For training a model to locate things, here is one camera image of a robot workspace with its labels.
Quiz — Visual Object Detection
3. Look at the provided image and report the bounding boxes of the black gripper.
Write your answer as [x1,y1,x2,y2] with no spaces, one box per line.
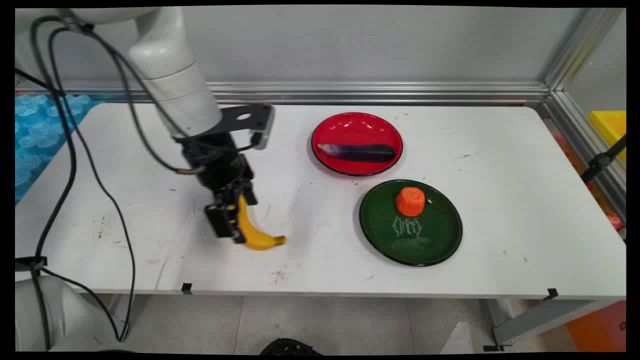
[175,131,259,245]

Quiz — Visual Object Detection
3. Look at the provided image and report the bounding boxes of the yellow toy banana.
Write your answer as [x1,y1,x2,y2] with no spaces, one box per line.
[236,194,288,251]

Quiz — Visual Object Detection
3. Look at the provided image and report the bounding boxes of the orange toy fruit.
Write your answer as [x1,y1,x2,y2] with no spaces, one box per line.
[395,187,427,218]

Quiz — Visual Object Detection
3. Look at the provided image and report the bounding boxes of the purple toy eggplant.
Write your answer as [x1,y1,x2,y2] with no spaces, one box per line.
[317,143,397,164]

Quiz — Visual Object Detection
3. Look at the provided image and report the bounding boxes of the red plate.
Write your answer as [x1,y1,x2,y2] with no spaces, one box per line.
[310,112,404,177]

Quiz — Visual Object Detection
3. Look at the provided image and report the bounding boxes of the black object on floor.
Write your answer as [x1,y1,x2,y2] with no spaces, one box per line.
[259,338,324,356]

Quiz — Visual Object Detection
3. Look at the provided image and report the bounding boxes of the green plate with white print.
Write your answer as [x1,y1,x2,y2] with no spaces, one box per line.
[358,179,464,267]

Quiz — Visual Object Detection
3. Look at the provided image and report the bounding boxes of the blue bubble mat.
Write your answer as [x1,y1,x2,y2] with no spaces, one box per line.
[15,93,104,204]

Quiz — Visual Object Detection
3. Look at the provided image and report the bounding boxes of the grey table leg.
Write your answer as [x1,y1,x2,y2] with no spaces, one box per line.
[492,298,617,347]

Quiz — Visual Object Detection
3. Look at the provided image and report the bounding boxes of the pink red strip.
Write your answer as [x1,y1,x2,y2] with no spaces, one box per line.
[550,130,626,232]

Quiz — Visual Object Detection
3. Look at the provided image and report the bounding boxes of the orange box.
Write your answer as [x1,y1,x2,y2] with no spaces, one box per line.
[565,300,627,353]

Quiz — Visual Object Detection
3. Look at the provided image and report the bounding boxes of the yellow plastic box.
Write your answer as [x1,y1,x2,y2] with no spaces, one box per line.
[587,110,627,167]

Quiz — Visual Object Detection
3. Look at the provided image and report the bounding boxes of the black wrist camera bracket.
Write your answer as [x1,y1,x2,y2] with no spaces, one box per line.
[219,103,275,151]

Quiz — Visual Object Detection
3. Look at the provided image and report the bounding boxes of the thin black cable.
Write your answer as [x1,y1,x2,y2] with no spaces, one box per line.
[40,20,266,344]

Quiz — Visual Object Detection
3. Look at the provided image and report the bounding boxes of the thick black cable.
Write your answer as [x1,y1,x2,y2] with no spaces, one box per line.
[29,15,207,352]

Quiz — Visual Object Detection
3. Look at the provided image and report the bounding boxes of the aluminium frame back rail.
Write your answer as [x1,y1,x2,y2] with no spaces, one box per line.
[15,80,551,105]

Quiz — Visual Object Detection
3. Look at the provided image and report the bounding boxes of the black cable strap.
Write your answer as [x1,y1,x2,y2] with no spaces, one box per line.
[15,255,49,274]

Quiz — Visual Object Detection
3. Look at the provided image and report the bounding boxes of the aluminium frame side rail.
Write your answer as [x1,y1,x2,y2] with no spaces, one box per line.
[536,90,627,223]

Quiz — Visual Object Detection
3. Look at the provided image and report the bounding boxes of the aluminium frame post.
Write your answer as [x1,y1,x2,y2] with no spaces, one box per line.
[543,7,624,92]

